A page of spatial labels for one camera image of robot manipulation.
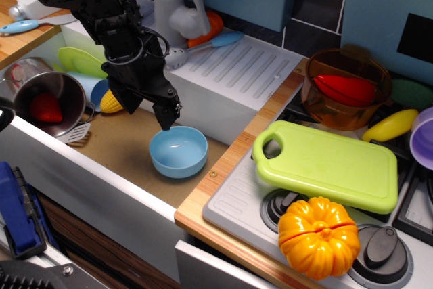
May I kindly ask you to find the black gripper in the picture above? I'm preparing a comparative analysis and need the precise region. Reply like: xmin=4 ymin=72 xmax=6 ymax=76
xmin=101 ymin=28 xmax=181 ymax=131

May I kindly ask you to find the light blue bowl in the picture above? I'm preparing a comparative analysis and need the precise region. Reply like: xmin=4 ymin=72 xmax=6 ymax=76
xmin=149 ymin=126 xmax=208 ymax=179

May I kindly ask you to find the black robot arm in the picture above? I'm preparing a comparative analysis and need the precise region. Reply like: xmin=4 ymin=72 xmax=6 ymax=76
xmin=38 ymin=0 xmax=181 ymax=131

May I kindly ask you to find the purple bowl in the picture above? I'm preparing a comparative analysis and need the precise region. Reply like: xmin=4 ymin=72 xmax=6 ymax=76
xmin=409 ymin=107 xmax=433 ymax=170

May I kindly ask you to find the yellow toy corn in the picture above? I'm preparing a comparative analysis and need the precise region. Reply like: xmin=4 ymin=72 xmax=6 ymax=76
xmin=100 ymin=89 xmax=124 ymax=114

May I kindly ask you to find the light blue cup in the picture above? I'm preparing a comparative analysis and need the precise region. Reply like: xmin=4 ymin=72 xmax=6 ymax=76
xmin=68 ymin=72 xmax=109 ymax=112

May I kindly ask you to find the white slotted spatula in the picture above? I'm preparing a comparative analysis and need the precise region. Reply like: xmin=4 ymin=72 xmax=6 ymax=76
xmin=58 ymin=123 xmax=91 ymax=143

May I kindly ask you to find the steel pot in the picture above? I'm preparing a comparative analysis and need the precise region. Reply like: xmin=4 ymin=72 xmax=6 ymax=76
xmin=1 ymin=72 xmax=87 ymax=137

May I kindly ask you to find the grey toy faucet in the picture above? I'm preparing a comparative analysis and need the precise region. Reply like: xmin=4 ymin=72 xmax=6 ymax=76
xmin=154 ymin=0 xmax=211 ymax=48

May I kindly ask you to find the green plastic plate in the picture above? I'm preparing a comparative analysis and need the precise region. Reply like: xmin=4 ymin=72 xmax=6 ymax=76
xmin=53 ymin=47 xmax=108 ymax=79

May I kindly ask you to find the red toy strawberry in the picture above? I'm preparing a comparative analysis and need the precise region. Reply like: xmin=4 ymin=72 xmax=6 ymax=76
xmin=29 ymin=93 xmax=63 ymax=123

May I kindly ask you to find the white bottle silver cap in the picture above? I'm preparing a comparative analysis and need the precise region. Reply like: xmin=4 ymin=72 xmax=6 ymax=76
xmin=9 ymin=0 xmax=60 ymax=22

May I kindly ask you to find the blue clamp block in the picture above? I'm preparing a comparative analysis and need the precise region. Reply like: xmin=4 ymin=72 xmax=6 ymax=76
xmin=1 ymin=162 xmax=47 ymax=260

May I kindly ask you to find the transparent orange pot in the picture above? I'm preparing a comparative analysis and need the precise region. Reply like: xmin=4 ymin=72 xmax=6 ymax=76
xmin=300 ymin=48 xmax=392 ymax=131

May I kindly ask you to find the red toy pepper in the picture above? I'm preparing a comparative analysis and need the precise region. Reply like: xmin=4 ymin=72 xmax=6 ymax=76
xmin=313 ymin=74 xmax=375 ymax=106

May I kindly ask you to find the orange toy pumpkin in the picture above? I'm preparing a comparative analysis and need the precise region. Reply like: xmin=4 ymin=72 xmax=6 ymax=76
xmin=278 ymin=197 xmax=361 ymax=280

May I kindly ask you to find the green cutting board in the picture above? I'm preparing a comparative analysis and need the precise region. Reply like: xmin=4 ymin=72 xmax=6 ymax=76
xmin=252 ymin=120 xmax=398 ymax=215

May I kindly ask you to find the yellow toy banana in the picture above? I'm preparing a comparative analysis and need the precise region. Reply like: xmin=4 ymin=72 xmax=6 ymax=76
xmin=361 ymin=109 xmax=419 ymax=142

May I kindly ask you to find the grey stove knob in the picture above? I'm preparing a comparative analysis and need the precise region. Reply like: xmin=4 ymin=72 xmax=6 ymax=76
xmin=348 ymin=225 xmax=414 ymax=288

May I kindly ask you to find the grey slotted spoon blue handle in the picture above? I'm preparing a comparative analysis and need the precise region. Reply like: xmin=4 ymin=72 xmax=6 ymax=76
xmin=165 ymin=31 xmax=244 ymax=70

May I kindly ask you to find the blue handled utensil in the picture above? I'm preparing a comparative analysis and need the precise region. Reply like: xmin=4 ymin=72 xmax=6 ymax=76
xmin=1 ymin=14 xmax=76 ymax=35

